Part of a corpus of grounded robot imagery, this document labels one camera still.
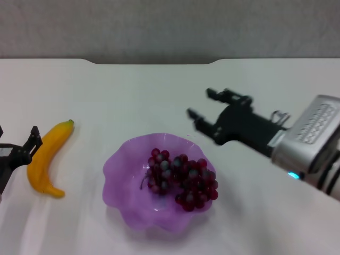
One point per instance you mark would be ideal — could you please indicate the dark red grape bunch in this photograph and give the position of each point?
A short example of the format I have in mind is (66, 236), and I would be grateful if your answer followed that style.
(186, 172)

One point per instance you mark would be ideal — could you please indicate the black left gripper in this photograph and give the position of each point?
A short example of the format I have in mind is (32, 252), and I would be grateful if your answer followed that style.
(13, 164)

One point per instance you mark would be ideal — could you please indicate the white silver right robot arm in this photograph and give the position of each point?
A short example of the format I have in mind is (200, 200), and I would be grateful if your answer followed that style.
(329, 186)

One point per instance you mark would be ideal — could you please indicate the purple wavy plastic bowl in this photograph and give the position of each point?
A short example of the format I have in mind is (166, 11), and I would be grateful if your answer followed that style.
(125, 170)

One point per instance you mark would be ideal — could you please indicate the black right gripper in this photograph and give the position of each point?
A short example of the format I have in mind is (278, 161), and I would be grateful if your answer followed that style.
(239, 125)

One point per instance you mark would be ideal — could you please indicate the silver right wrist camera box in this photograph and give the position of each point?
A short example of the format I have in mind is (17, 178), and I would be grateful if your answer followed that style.
(313, 127)

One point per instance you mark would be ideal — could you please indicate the yellow banana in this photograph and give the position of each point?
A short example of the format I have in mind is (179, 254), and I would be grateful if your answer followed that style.
(42, 159)

